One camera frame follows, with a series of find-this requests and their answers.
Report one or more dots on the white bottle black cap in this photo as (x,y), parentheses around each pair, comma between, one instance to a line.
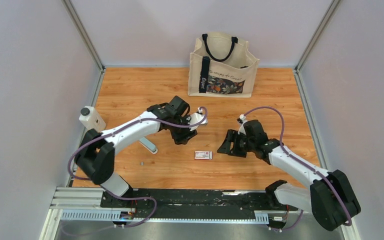
(91,119)

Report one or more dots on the light blue white tube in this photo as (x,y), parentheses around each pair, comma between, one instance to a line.
(148,145)

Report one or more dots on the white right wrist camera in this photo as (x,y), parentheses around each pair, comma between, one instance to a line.
(242,119)

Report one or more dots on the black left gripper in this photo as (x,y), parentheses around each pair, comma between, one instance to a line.
(182,139)

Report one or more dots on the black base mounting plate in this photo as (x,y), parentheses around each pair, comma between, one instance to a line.
(201,204)

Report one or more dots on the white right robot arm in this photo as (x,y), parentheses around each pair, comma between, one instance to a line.
(327,195)

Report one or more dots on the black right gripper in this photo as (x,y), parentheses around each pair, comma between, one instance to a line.
(232,136)

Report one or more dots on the beige canvas tote bag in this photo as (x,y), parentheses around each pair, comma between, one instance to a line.
(221,65)

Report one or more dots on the red white staple box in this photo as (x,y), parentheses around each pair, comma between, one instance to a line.
(203,155)

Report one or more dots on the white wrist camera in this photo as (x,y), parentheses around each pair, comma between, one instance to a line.
(242,119)
(197,119)

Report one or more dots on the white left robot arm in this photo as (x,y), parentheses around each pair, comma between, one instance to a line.
(97,151)

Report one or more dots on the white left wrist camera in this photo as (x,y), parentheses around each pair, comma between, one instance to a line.
(197,119)

